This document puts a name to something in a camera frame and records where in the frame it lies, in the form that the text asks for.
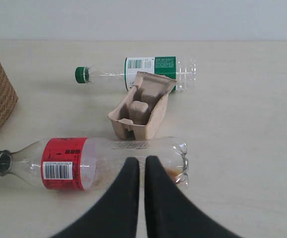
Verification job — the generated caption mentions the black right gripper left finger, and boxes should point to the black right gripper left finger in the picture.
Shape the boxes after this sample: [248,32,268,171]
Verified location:
[53,157,139,238]

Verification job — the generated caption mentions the brown paper pulp tray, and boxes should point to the brown paper pulp tray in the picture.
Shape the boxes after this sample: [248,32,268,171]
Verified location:
[108,71,176,140]

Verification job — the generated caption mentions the red label plastic bottle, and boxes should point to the red label plastic bottle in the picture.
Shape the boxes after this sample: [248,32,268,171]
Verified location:
[0,137,189,190]

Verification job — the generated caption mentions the green label plastic bottle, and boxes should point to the green label plastic bottle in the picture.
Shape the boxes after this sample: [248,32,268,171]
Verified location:
[74,56,197,91]

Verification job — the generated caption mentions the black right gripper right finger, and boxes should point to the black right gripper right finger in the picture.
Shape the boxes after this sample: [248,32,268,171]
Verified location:
[145,156,239,238]

